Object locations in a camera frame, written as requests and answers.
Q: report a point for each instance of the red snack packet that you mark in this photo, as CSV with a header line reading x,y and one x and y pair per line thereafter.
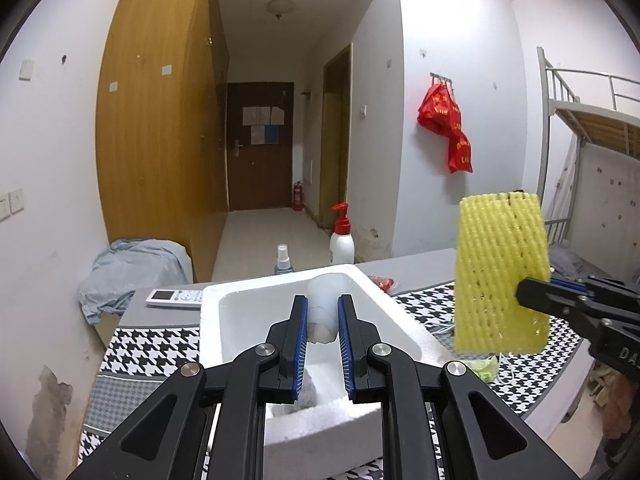
x,y
384,283

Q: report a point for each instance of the dark brown door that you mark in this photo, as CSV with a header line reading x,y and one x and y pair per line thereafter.
x,y
260,175

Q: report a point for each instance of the small white paper notice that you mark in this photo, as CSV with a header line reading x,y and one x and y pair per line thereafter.
x,y
258,135

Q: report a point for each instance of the clear spray bottle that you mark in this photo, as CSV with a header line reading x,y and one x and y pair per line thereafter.
x,y
283,262

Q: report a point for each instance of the narrow white paper notice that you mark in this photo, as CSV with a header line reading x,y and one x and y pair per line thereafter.
x,y
277,114

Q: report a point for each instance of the metal wall hook rack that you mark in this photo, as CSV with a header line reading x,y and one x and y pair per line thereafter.
x,y
442,78

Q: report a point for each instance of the white red-capped pump bottle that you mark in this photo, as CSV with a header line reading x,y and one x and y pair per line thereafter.
x,y
342,245

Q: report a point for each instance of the white hanging cloth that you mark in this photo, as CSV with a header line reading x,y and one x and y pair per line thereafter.
x,y
565,195

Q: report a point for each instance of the double wall switch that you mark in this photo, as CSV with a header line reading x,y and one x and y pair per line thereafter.
x,y
11,203

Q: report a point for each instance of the blue paper notice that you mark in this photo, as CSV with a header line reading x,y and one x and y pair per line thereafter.
x,y
270,135

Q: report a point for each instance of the wooden door frame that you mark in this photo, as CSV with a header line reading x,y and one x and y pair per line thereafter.
x,y
345,135

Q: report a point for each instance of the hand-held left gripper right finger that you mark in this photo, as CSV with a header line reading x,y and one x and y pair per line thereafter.
x,y
346,345

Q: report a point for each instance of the metal bunk bed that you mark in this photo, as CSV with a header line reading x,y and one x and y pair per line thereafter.
x,y
605,125

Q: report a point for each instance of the grey cloth on bunk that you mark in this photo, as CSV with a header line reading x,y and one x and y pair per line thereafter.
x,y
565,260

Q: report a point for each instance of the green plastic packet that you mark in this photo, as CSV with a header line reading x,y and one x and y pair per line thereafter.
x,y
480,370

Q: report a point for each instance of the wooden wardrobe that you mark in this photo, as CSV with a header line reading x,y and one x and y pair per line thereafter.
x,y
150,135

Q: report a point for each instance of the red fire extinguisher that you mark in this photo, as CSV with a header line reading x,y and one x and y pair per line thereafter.
x,y
298,197

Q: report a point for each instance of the white foam box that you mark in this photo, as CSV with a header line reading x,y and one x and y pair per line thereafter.
x,y
240,305

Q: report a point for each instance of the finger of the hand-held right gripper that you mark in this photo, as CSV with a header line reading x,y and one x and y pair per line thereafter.
x,y
550,297
567,284

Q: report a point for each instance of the white foam fruit net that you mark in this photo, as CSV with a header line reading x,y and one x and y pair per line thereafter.
x,y
322,305

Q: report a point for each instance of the grey-blue crumpled clothes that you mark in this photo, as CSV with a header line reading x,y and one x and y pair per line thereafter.
x,y
135,265

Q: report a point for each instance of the white wall plate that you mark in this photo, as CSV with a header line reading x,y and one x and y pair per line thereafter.
x,y
27,69

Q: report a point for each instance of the grey houndstooth tablecloth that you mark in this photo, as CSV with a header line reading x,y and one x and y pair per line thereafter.
x,y
150,340

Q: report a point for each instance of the red plastic bag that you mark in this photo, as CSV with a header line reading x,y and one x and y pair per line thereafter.
x,y
460,155
437,112

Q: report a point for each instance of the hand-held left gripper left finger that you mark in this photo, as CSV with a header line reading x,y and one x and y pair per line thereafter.
x,y
301,345

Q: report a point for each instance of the yellow foam fruit net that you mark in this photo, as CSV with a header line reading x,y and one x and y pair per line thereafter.
x,y
495,270

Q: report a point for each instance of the large white paper notice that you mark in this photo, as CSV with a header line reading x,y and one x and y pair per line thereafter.
x,y
256,115

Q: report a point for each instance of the white remote control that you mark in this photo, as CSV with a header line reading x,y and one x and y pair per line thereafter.
x,y
175,298

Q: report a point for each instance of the ceiling lamp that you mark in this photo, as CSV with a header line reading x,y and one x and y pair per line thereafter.
x,y
280,7

